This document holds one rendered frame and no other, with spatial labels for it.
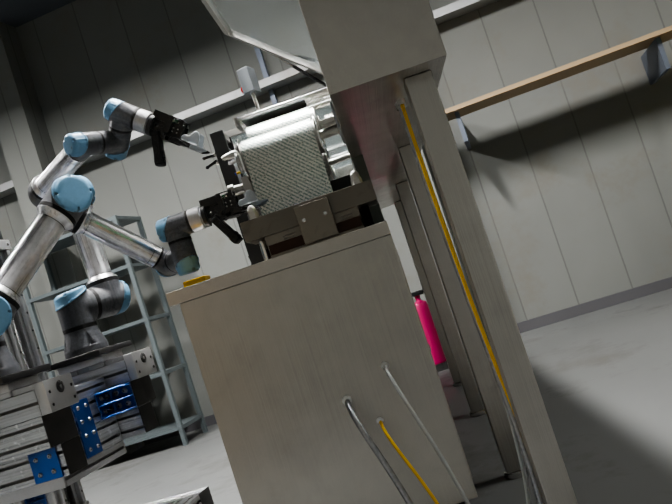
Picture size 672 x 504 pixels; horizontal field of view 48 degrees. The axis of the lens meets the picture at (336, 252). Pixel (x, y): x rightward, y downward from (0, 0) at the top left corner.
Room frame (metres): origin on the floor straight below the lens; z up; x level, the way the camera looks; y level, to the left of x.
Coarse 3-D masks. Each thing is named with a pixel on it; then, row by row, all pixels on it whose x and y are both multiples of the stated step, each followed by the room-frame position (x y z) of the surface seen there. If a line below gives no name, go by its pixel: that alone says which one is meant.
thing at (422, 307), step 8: (416, 296) 5.30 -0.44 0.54; (416, 304) 5.28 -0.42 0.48; (424, 304) 5.28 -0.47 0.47; (424, 312) 5.26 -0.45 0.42; (424, 320) 5.26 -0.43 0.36; (432, 320) 5.27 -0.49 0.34; (424, 328) 5.26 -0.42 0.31; (432, 328) 5.26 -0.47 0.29; (432, 336) 5.26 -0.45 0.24; (432, 344) 5.26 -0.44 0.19; (440, 344) 5.27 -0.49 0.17; (432, 352) 5.26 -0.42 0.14; (440, 352) 5.26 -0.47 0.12; (440, 360) 5.26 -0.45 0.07; (440, 368) 5.23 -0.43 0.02; (448, 368) 5.22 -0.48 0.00
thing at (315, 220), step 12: (312, 204) 2.15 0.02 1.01; (324, 204) 2.14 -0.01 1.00; (300, 216) 2.15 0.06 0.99; (312, 216) 2.15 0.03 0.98; (324, 216) 2.14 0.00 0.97; (300, 228) 2.15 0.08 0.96; (312, 228) 2.15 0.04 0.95; (324, 228) 2.15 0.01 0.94; (336, 228) 2.14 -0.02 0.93; (312, 240) 2.15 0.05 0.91
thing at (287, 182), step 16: (288, 160) 2.36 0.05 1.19; (304, 160) 2.36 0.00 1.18; (320, 160) 2.36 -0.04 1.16; (256, 176) 2.37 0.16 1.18; (272, 176) 2.37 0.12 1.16; (288, 176) 2.37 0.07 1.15; (304, 176) 2.36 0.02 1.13; (320, 176) 2.36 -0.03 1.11; (256, 192) 2.37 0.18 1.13; (272, 192) 2.37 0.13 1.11; (288, 192) 2.37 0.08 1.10; (304, 192) 2.36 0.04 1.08; (320, 192) 2.36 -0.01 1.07; (272, 208) 2.37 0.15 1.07
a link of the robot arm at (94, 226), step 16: (80, 224) 2.31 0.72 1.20; (96, 224) 2.34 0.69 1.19; (112, 224) 2.38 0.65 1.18; (96, 240) 2.38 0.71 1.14; (112, 240) 2.37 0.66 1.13; (128, 240) 2.39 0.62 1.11; (144, 240) 2.43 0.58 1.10; (144, 256) 2.42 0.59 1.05; (160, 256) 2.44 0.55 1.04; (160, 272) 2.49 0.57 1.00; (176, 272) 2.45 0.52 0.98
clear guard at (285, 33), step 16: (224, 0) 2.82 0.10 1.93; (240, 0) 2.72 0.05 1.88; (256, 0) 2.64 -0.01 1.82; (272, 0) 2.55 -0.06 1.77; (288, 0) 2.48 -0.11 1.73; (224, 16) 3.06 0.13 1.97; (240, 16) 2.95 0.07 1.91; (256, 16) 2.85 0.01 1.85; (272, 16) 2.76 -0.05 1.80; (288, 16) 2.67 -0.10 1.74; (240, 32) 3.23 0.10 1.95; (256, 32) 3.10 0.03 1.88; (272, 32) 2.99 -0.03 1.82; (288, 32) 2.89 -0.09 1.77; (304, 32) 2.79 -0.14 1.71; (272, 48) 3.27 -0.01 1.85; (288, 48) 3.15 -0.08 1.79; (304, 48) 3.03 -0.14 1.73
